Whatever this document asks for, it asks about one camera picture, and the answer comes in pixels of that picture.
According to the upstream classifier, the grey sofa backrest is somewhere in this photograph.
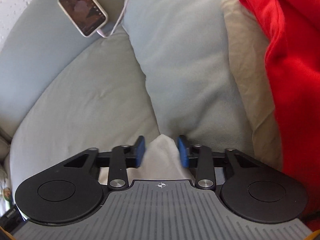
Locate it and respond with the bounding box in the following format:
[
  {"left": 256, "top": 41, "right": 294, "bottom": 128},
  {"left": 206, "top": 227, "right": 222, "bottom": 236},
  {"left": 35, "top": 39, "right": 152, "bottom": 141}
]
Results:
[{"left": 0, "top": 0, "right": 126, "bottom": 138}]

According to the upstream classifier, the white charging cable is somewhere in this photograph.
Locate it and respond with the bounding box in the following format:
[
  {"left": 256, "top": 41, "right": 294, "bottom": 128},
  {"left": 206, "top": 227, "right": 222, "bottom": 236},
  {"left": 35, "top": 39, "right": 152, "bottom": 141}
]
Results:
[{"left": 96, "top": 0, "right": 138, "bottom": 39}]

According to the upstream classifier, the grey sofa seat cushion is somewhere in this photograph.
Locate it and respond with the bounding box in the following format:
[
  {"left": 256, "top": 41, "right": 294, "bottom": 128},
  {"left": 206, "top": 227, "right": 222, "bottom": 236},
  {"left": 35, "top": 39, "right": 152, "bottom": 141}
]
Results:
[{"left": 10, "top": 27, "right": 159, "bottom": 187}]

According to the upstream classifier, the white smartphone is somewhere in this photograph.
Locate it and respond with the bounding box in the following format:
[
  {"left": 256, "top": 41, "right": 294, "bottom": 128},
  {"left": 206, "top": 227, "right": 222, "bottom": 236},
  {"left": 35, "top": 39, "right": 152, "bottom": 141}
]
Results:
[{"left": 57, "top": 0, "right": 108, "bottom": 37}]

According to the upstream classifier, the khaki folded garment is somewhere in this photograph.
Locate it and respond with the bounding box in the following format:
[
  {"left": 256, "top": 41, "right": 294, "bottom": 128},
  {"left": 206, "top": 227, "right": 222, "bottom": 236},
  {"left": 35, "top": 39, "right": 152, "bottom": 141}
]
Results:
[{"left": 221, "top": 0, "right": 283, "bottom": 170}]

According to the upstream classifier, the light grey side cushion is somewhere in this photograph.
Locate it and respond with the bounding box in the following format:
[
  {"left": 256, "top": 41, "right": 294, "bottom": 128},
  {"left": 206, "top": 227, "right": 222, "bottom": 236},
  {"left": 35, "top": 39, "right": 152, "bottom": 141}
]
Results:
[{"left": 123, "top": 0, "right": 253, "bottom": 154}]

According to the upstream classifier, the red folded garment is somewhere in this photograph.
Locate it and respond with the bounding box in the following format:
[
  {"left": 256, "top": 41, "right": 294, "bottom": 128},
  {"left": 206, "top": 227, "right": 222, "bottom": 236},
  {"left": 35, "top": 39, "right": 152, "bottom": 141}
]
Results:
[{"left": 239, "top": 0, "right": 319, "bottom": 230}]

